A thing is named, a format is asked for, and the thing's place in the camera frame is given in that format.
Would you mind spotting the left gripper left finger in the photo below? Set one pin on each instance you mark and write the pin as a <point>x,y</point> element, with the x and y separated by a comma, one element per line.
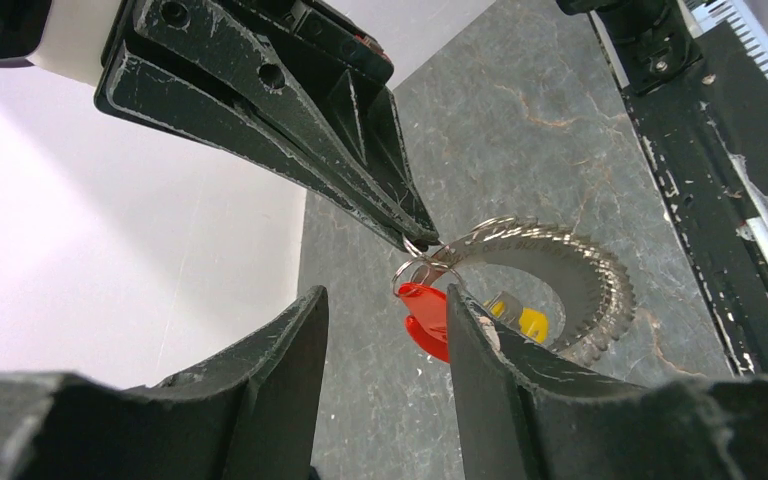
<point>247,412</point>

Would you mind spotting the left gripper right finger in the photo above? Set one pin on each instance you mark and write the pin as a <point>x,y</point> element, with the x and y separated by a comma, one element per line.
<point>524,412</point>

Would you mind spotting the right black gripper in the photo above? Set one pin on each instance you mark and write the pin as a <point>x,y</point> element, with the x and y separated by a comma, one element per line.
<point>294,87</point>

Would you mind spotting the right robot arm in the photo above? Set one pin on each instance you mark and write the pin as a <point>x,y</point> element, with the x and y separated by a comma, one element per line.
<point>63,37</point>

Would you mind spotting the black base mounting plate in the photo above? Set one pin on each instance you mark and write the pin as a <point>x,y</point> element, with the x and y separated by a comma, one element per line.
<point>699,107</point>

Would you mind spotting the white slotted cable duct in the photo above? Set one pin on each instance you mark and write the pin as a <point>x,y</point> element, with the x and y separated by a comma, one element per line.
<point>738,17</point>

